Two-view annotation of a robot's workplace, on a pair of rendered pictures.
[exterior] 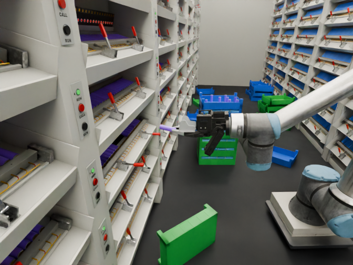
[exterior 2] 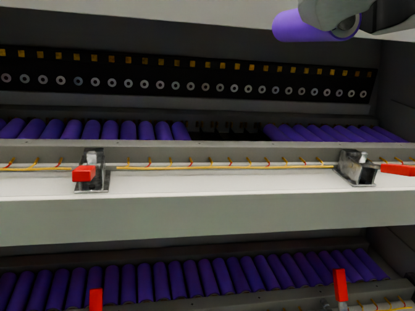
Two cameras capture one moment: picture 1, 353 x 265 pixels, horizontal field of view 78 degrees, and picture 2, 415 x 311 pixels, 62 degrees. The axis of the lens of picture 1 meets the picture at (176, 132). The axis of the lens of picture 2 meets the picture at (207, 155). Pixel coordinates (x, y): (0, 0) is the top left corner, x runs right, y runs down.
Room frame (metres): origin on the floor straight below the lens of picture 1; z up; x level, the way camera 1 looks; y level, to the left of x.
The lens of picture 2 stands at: (0.66, -0.12, 0.61)
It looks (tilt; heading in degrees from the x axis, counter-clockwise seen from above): 7 degrees down; 68
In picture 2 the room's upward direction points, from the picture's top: 2 degrees clockwise
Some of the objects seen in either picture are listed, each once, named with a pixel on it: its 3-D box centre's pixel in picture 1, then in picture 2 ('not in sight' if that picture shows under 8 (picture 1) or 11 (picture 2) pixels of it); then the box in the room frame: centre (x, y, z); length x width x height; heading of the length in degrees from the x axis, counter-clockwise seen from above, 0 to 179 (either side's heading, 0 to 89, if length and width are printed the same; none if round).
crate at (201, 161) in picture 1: (215, 154); not in sight; (1.65, -0.33, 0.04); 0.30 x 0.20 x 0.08; 89
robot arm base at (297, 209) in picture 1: (310, 204); not in sight; (0.90, -0.71, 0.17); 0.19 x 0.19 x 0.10
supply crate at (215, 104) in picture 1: (219, 100); not in sight; (1.65, -0.33, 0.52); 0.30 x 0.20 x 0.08; 89
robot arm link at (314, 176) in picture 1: (318, 185); not in sight; (0.89, -0.71, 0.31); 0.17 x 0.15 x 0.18; 179
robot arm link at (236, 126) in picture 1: (235, 125); not in sight; (0.73, -0.21, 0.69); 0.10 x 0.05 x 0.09; 170
